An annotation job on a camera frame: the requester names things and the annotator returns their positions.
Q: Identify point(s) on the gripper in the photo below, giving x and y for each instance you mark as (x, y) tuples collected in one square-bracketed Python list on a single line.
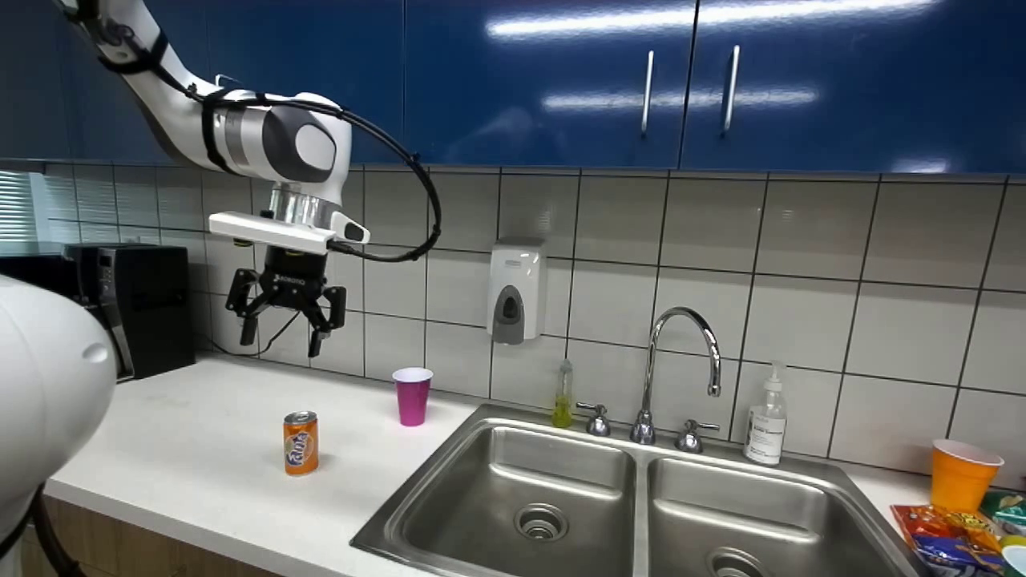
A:
[(292, 279)]

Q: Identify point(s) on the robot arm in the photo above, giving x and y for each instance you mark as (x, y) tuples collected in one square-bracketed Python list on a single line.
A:
[(184, 120)]

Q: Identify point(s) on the orange soda can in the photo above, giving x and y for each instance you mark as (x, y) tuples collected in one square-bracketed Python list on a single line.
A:
[(300, 445)]

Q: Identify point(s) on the stainless steel double sink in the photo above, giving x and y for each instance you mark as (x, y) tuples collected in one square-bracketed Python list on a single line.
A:
[(561, 489)]

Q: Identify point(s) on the black coffee machine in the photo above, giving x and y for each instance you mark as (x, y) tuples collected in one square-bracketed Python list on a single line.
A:
[(148, 308)]

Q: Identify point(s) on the pink plastic cup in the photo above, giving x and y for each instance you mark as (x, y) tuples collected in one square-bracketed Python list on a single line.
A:
[(413, 399)]

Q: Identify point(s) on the window blinds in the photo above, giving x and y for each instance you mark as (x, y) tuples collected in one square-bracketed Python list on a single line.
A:
[(18, 207)]

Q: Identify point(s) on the wooden base cabinet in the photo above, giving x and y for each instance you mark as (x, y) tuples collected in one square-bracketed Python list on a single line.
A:
[(120, 545)]

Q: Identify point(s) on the green dish soap bottle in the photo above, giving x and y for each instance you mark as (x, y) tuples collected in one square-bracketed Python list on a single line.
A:
[(563, 401)]

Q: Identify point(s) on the chrome tap lever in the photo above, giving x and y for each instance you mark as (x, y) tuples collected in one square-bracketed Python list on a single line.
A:
[(597, 421), (691, 437)]

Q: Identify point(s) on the blue cabinet door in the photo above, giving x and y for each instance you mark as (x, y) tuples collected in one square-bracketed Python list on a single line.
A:
[(545, 80), (874, 88)]

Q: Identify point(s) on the chrome tap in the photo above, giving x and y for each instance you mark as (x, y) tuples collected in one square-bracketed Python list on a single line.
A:
[(651, 377)]

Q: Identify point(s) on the white pump bottle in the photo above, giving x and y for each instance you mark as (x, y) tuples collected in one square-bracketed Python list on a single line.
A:
[(765, 429)]

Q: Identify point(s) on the red snack bag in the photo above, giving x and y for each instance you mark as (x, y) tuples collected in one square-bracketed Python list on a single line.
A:
[(934, 522)]

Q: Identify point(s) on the orange plastic cup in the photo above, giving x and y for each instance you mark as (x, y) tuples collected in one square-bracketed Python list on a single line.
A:
[(960, 479)]

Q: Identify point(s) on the blue snack bag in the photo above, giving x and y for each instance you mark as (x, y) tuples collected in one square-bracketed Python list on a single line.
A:
[(954, 557)]

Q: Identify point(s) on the green snack bag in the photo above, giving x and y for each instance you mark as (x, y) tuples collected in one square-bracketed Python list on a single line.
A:
[(1006, 509)]

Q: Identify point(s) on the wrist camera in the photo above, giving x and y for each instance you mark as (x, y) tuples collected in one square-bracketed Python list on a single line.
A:
[(268, 231)]

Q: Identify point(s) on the white wall soap dispenser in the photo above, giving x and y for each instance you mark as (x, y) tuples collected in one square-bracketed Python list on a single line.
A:
[(515, 290)]

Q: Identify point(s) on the blue wall cabinet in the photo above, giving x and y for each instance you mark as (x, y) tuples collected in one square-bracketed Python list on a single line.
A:
[(545, 80)]

